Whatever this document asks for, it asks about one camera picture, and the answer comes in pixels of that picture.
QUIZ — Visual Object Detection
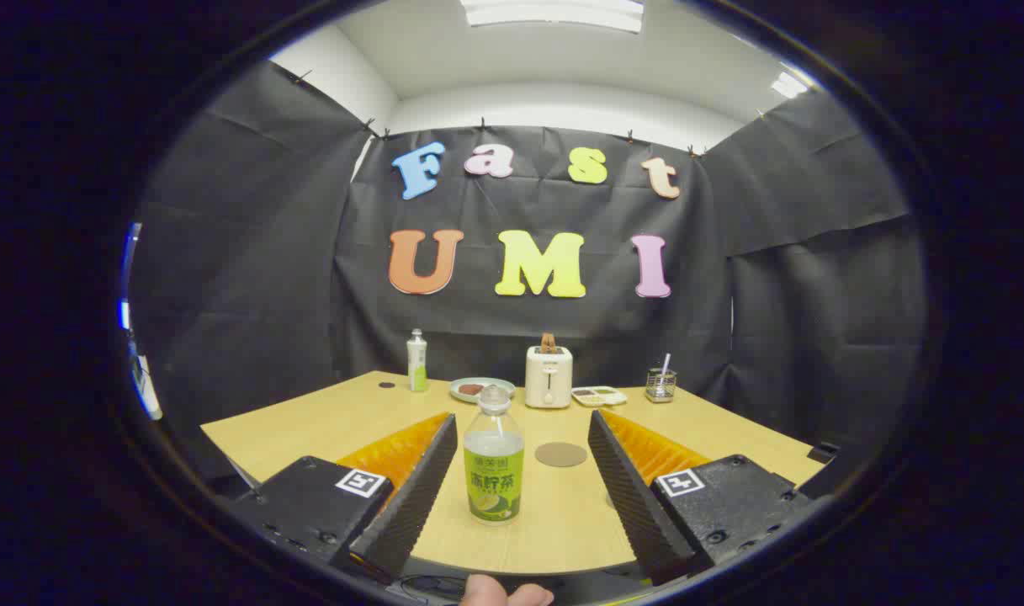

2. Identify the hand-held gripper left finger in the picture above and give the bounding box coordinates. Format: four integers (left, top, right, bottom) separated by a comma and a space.
225, 411, 459, 586

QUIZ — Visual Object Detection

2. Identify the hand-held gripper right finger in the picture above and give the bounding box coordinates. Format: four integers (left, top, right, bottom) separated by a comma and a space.
587, 409, 815, 586

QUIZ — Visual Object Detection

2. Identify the green label juice bottle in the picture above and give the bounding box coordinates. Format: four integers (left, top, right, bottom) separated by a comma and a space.
464, 385, 526, 524

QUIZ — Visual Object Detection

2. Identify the round brown coaster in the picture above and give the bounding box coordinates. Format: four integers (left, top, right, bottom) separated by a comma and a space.
535, 442, 588, 468

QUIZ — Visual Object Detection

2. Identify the small white green bottle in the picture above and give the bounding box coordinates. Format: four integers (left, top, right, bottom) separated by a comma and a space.
406, 328, 429, 393

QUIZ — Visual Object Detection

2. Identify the white divided snack tray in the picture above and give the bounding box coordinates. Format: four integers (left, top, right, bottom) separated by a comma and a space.
571, 385, 628, 408

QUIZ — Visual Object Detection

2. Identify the wooden table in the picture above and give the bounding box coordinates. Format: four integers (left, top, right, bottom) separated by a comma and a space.
200, 370, 824, 577

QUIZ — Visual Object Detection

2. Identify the pale green plate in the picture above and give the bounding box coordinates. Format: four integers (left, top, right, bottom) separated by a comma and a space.
449, 377, 517, 404

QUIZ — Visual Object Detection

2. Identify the white toaster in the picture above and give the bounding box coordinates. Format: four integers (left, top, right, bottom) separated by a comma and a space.
525, 345, 574, 410

